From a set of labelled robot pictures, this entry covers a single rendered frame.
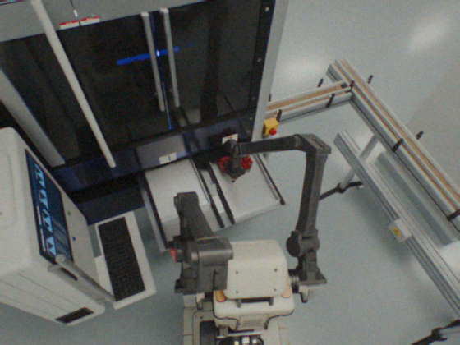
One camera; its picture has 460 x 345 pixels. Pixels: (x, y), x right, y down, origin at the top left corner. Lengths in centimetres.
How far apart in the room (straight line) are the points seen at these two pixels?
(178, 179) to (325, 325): 144
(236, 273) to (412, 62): 364
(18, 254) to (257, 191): 114
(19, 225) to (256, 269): 70
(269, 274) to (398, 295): 179
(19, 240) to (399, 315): 238
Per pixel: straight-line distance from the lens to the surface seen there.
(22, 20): 114
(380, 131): 220
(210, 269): 88
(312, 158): 118
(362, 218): 292
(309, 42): 418
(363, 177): 250
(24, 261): 105
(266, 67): 151
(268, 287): 115
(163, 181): 181
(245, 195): 176
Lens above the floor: 243
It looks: 59 degrees down
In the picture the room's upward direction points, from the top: 5 degrees clockwise
